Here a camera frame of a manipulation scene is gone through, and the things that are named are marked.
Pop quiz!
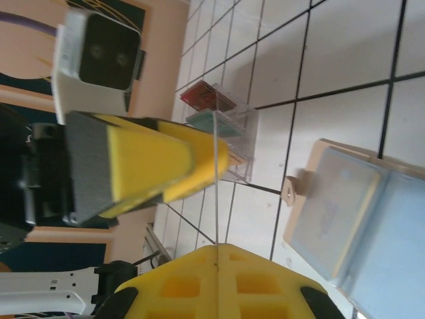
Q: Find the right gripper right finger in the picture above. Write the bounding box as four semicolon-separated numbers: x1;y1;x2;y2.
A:
217;244;343;319

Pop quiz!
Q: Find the red VIP card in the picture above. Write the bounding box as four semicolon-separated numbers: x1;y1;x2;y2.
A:
180;81;238;112

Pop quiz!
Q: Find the clear acrylic card holder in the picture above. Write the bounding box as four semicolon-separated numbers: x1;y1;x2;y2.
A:
179;80;260;184

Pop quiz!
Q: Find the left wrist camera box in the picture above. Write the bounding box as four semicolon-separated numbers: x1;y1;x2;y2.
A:
51;5;147;124

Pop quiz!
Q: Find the grey tray box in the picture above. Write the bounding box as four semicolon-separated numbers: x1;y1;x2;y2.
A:
281;138;425;319

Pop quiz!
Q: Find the aluminium side rail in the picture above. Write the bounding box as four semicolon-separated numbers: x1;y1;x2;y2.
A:
142;221;174;266

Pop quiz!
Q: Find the gold plastic card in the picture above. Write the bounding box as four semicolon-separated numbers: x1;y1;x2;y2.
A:
227;152;249;166

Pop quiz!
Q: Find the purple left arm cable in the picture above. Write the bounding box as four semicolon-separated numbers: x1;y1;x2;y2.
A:
0;11;66;37

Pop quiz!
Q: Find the teal plastic card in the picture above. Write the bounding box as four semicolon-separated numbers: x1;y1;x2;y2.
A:
185;108;243;139

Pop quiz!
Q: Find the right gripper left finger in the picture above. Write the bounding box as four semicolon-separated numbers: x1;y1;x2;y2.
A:
109;244;219;319

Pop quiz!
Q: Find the pale grey printed card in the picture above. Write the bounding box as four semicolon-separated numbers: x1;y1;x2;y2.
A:
290;148;382;282

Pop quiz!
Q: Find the blue plastic card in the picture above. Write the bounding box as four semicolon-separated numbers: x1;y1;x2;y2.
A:
331;171;425;319

